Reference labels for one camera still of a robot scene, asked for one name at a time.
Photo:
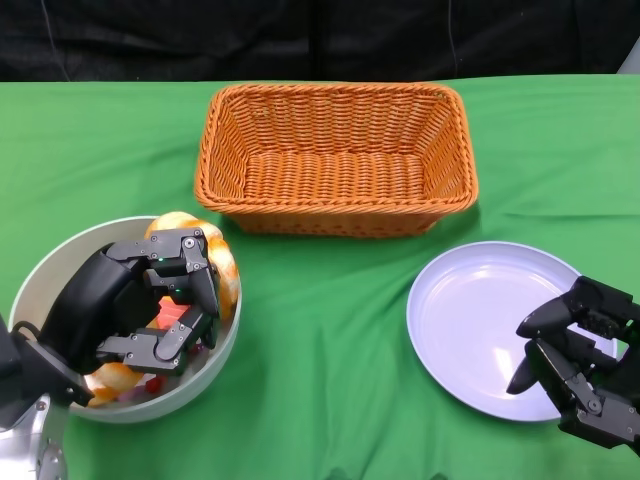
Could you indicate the green tablecloth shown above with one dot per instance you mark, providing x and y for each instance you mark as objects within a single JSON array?
[{"x": 325, "y": 310}]

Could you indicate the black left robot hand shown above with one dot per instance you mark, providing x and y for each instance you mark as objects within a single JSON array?
[{"x": 100, "y": 300}]

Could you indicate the lavender round plate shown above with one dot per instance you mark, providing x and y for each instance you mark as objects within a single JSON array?
[{"x": 465, "y": 325}]

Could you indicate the light grey corner object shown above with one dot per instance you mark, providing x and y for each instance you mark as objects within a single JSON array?
[{"x": 631, "y": 62}]

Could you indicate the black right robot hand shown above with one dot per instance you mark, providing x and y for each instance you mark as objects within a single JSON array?
[{"x": 590, "y": 390}]

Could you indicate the orange wicker basket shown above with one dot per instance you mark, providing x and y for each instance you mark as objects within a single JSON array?
[{"x": 325, "y": 170}]

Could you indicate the salmon pink cake slice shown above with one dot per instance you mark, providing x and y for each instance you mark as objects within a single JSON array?
[{"x": 172, "y": 312}]

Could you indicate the pale green round bowl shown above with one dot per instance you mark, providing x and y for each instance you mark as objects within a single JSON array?
[{"x": 45, "y": 290}]

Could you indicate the black backdrop curtain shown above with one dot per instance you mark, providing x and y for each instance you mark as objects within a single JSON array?
[{"x": 200, "y": 40}]

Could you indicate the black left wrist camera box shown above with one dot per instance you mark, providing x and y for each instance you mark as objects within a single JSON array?
[{"x": 10, "y": 370}]

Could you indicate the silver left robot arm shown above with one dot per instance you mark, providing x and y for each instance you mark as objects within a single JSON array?
[{"x": 30, "y": 450}]

